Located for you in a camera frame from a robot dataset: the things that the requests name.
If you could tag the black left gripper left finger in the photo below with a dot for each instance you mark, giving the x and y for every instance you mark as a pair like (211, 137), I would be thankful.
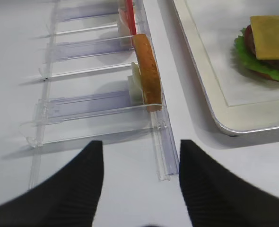
(69, 198)

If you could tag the clear acrylic left rack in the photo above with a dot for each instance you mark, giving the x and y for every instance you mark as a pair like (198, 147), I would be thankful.
(85, 92)

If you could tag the white paper tray liner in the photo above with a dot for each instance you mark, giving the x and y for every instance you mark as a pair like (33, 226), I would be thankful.
(219, 23)

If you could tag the brown bun half left rack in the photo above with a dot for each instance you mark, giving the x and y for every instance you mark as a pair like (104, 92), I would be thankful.
(149, 74)

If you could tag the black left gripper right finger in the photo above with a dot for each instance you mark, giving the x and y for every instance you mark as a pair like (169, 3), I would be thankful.
(215, 197)

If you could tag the orange cheese slice on burger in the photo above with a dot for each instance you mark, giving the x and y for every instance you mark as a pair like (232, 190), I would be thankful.
(265, 31)

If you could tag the cream rectangular metal tray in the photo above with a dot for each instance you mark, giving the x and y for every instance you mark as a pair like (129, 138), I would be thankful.
(231, 120)

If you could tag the bottom bun in burger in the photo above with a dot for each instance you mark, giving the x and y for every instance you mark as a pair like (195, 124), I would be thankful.
(264, 76)

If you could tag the green lettuce under burger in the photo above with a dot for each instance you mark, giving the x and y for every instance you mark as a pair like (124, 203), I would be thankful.
(248, 60)

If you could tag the red tomato slice in rack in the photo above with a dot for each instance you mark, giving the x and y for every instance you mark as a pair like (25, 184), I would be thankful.
(130, 16)

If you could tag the brown patty in burger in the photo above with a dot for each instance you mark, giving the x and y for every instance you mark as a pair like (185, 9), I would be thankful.
(250, 46)

